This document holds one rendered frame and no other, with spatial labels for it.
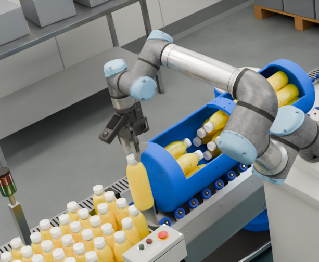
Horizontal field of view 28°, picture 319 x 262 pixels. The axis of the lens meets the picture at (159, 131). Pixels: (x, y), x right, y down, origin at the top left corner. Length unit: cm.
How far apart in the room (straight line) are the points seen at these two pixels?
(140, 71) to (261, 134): 44
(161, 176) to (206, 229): 34
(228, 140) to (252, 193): 107
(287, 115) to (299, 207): 37
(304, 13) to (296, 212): 401
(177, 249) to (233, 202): 56
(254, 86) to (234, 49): 434
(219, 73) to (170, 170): 68
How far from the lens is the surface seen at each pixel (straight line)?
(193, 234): 263
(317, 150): 229
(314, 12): 616
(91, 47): 612
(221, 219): 273
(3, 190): 259
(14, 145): 539
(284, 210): 245
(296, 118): 217
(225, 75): 185
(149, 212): 259
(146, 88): 196
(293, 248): 255
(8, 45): 484
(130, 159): 220
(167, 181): 246
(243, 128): 177
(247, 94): 179
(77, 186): 463
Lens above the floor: 254
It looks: 30 degrees down
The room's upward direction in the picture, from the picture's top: 12 degrees counter-clockwise
